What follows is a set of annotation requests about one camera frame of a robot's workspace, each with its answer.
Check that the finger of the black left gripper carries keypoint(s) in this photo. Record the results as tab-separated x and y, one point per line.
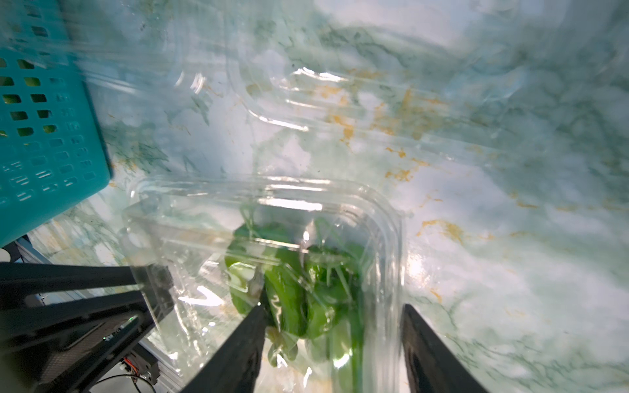
21	280
68	346

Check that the clear clamshell with peppers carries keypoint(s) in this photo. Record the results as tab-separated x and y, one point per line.
317	261
384	69

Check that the teal plastic basket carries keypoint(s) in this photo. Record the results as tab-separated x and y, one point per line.
52	154

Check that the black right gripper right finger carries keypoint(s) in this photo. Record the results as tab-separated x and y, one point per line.
430	366

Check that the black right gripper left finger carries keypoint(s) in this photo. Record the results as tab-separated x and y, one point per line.
236	365

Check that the clear clamshell with peppers front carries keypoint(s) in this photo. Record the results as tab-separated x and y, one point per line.
317	261

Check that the clear clamshell with peppers middle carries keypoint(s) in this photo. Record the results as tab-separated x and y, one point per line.
384	69

